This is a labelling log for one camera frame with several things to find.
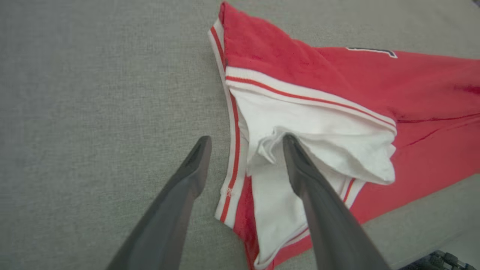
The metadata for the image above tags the red and white basketball jersey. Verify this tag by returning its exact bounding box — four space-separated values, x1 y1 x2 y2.
207 1 480 270

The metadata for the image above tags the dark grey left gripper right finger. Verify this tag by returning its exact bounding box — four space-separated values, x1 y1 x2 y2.
282 134 391 270

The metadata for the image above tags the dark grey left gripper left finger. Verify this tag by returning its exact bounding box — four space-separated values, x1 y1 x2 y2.
106 135 213 270

